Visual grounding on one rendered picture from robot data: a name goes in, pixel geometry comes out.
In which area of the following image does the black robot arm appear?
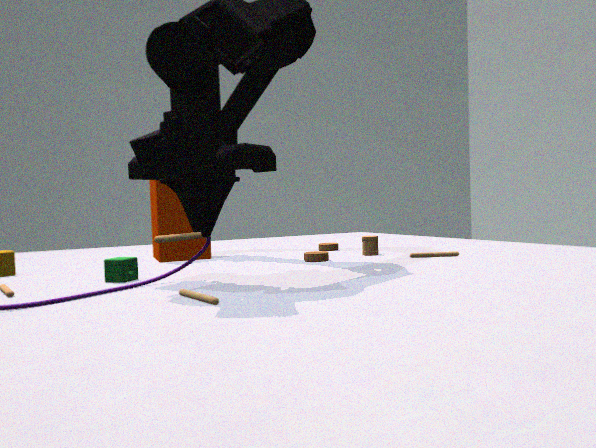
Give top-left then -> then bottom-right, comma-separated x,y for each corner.
129,0 -> 316,169

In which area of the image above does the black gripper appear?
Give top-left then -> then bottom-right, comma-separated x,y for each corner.
128,99 -> 276,237

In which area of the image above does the tan wooden disc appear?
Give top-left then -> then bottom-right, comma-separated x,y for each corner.
304,251 -> 329,262
318,243 -> 339,251

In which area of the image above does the brown wooden cylinder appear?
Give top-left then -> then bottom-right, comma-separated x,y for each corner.
362,236 -> 379,256

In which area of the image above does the yellow cube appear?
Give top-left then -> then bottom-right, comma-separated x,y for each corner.
0,250 -> 16,277

